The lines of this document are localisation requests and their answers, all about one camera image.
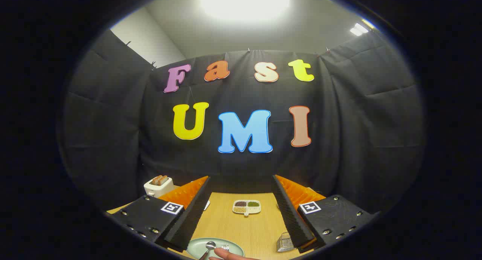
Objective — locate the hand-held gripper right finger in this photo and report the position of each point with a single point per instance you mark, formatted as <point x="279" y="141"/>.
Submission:
<point x="292" y="214"/>

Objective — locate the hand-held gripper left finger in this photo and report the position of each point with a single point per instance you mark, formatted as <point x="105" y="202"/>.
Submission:
<point x="188" y="218"/>

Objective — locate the green round plate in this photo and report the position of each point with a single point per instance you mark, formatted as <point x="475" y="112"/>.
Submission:
<point x="196" y="248"/>

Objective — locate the cream white toaster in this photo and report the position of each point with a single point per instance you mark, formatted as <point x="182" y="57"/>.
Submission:
<point x="158" y="188"/>

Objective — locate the white sectioned dish with grains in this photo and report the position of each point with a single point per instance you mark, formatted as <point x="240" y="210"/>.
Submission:
<point x="246" y="207"/>

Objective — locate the toast slice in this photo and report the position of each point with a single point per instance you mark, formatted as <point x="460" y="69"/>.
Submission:
<point x="156" y="179"/>
<point x="163" y="179"/>

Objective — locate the black backdrop cloth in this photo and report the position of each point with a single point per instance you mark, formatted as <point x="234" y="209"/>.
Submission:
<point x="346" y="109"/>

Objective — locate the small ceiling light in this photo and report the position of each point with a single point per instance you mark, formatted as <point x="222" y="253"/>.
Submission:
<point x="359" y="29"/>

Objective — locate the large ceiling light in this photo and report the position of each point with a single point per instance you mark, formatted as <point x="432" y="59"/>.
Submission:
<point x="244" y="2"/>

